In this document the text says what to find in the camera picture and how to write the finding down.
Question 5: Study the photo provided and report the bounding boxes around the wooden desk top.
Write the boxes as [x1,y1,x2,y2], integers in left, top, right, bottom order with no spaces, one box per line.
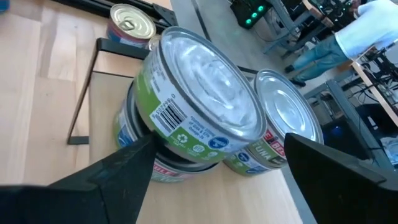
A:
[351,46,398,125]

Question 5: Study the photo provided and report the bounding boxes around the black metal table frame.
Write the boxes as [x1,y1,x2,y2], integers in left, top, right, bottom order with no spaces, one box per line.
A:
[51,0,180,27]

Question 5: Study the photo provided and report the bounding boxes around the green label tuna can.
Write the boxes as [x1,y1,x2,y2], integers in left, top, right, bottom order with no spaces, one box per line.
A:
[132,26,267,165]
[112,83,220,184]
[223,68,325,177]

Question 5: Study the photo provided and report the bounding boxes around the grey metal desk frame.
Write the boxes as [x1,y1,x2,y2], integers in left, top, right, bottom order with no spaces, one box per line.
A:
[303,79,386,169]

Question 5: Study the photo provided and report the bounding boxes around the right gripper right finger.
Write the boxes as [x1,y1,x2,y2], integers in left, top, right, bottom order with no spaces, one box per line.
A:
[283,133,388,224]

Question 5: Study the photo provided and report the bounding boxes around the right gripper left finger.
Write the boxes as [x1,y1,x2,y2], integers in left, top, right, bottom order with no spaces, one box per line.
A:
[51,134,158,224]

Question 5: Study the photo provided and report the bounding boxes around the person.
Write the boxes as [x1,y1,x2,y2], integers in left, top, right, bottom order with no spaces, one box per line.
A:
[284,0,398,88]

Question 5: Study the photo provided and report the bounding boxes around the black device green lights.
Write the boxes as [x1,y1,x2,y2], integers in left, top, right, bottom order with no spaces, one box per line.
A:
[229,0,271,30]

